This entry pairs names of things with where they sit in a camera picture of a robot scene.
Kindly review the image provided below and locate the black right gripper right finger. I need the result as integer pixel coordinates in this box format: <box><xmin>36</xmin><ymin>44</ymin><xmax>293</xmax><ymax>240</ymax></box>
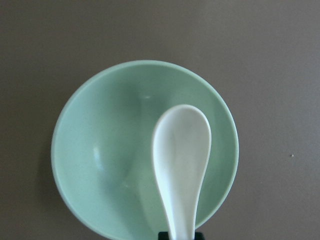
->
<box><xmin>194</xmin><ymin>232</ymin><xmax>204</xmax><ymax>240</ymax></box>

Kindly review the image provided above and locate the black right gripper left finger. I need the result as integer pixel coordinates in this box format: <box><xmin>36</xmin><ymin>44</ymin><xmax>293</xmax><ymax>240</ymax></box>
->
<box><xmin>158</xmin><ymin>231</ymin><xmax>171</xmax><ymax>240</ymax></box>

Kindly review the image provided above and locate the mint green bowl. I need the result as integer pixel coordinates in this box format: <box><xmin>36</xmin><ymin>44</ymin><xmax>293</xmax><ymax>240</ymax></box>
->
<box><xmin>51</xmin><ymin>60</ymin><xmax>239</xmax><ymax>240</ymax></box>

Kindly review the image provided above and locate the white ceramic spoon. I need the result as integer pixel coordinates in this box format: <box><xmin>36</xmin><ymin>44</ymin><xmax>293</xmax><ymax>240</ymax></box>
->
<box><xmin>151</xmin><ymin>104</ymin><xmax>212</xmax><ymax>240</ymax></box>

